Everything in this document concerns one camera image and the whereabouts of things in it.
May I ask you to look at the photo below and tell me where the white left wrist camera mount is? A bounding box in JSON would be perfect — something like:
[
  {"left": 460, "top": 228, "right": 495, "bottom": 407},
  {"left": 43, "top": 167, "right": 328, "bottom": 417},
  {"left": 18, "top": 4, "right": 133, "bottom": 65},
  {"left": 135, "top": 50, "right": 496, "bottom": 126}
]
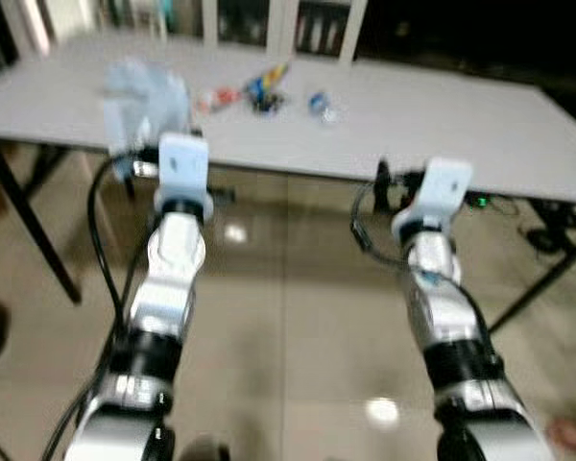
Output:
[{"left": 156, "top": 134, "right": 215, "bottom": 217}]

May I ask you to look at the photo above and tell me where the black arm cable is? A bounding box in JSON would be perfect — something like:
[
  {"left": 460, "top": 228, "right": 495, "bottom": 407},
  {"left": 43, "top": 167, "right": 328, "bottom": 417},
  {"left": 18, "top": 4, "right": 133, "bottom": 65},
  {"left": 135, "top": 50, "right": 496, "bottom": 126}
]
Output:
[
  {"left": 43, "top": 152, "right": 164, "bottom": 461},
  {"left": 350, "top": 181, "right": 491, "bottom": 366}
]

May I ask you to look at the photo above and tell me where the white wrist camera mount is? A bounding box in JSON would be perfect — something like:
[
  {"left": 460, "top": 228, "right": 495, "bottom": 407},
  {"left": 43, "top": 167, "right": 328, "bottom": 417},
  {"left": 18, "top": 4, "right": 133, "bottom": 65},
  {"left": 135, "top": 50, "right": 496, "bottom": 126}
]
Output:
[
  {"left": 156, "top": 134, "right": 215, "bottom": 217},
  {"left": 394, "top": 158, "right": 473, "bottom": 236}
]

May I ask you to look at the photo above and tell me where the clear plastic water bottle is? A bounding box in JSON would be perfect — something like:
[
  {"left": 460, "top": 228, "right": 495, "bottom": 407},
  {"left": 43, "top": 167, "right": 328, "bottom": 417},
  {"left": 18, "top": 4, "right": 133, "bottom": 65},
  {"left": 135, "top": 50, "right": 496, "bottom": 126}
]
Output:
[{"left": 307, "top": 91, "right": 342, "bottom": 124}]

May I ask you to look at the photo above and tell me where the blue snack bag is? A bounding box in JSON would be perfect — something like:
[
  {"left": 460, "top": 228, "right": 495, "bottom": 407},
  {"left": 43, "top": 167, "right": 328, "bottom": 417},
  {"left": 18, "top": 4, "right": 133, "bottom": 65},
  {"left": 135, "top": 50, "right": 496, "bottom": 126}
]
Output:
[{"left": 245, "top": 62, "right": 291, "bottom": 107}]

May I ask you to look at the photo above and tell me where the orange snack wrapper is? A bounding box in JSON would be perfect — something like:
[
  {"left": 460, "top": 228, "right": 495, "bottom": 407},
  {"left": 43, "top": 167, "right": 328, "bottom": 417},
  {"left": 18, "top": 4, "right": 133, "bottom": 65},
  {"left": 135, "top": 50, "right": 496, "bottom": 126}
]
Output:
[{"left": 197, "top": 86, "right": 241, "bottom": 113}]

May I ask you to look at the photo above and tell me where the person's reddish foot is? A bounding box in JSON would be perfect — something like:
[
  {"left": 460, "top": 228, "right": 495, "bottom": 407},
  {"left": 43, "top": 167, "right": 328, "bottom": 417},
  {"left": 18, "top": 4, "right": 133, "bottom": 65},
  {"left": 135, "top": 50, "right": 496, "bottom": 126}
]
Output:
[{"left": 545, "top": 418, "right": 576, "bottom": 454}]

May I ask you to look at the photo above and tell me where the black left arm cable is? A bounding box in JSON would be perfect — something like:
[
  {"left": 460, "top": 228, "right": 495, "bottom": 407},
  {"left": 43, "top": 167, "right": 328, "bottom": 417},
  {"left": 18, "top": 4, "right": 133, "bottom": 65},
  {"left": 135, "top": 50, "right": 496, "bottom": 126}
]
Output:
[{"left": 43, "top": 152, "right": 164, "bottom": 461}]

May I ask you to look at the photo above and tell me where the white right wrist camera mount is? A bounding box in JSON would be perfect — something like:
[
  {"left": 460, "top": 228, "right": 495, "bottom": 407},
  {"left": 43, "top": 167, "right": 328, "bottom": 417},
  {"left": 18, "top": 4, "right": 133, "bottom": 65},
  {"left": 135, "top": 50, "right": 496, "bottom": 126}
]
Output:
[{"left": 394, "top": 158, "right": 473, "bottom": 236}]

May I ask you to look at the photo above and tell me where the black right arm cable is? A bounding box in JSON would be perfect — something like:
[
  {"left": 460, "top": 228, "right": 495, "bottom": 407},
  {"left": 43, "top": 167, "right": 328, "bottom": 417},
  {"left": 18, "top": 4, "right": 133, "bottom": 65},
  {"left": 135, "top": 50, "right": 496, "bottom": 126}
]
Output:
[{"left": 350, "top": 181, "right": 491, "bottom": 366}]

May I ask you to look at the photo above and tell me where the black floor cable bundle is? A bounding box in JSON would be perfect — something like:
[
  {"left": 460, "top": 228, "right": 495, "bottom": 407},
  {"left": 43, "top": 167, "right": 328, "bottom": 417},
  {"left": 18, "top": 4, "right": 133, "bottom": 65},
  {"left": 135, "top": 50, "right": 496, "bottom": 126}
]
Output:
[{"left": 514, "top": 197, "right": 576, "bottom": 253}]

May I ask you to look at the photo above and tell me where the black snack wrapper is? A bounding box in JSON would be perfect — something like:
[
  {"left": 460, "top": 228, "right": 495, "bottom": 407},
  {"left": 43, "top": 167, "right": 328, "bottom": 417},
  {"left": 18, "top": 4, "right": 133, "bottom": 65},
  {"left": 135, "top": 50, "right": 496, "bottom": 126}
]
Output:
[{"left": 252, "top": 94, "right": 287, "bottom": 116}]

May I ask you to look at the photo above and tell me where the black table leg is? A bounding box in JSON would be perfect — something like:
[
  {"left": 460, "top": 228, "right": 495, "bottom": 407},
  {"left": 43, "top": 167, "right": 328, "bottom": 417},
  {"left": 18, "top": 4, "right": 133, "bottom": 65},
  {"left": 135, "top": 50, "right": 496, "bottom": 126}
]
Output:
[
  {"left": 488, "top": 229, "right": 576, "bottom": 334},
  {"left": 0, "top": 139, "right": 83, "bottom": 306}
]

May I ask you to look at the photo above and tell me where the black power strip green light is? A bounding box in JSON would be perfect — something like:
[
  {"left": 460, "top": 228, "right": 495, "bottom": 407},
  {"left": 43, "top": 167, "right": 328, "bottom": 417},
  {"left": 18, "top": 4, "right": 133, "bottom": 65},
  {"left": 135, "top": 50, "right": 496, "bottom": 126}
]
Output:
[{"left": 466, "top": 192, "right": 519, "bottom": 212}]

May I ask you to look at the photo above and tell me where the white glass-door cabinet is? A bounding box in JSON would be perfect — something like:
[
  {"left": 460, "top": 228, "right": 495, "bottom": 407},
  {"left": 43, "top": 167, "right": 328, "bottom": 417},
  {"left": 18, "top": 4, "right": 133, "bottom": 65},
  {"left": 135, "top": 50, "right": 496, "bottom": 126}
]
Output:
[{"left": 200, "top": 0, "right": 368, "bottom": 66}]

